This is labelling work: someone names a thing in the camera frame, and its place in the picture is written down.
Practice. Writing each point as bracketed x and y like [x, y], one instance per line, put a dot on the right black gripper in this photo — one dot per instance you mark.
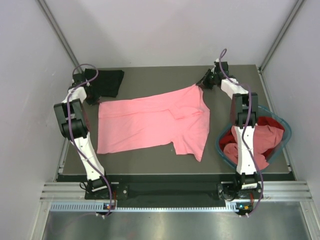
[203, 82]

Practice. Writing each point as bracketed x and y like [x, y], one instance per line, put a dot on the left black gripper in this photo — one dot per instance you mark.
[95, 99]

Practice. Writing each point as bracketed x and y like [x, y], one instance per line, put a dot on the pink t shirt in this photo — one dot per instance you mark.
[180, 117]

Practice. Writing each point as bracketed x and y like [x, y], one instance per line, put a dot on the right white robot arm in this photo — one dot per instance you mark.
[244, 117]

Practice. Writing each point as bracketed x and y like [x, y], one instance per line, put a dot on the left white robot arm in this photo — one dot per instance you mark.
[74, 126]

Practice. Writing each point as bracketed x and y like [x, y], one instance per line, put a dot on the folded black t shirt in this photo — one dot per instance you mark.
[108, 82]

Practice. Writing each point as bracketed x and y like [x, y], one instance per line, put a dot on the teal laundry basket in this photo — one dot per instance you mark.
[263, 112]

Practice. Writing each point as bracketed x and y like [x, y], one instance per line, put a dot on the red shirt in basket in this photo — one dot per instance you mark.
[270, 122]

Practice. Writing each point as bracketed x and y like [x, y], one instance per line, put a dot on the pink shirt in basket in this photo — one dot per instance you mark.
[231, 151]

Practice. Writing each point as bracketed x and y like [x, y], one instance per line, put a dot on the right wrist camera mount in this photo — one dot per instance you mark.
[216, 65]

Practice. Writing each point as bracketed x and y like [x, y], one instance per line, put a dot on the left aluminium corner post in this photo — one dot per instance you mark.
[44, 7]

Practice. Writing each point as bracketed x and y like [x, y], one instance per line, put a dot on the aluminium corner post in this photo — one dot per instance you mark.
[298, 4]
[44, 7]

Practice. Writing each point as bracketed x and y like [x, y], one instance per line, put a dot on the slotted grey cable duct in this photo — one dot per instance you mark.
[102, 207]

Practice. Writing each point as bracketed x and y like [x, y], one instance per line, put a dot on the right aluminium corner post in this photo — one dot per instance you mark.
[298, 4]

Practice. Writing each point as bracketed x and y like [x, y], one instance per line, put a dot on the aluminium frame rail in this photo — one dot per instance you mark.
[277, 191]

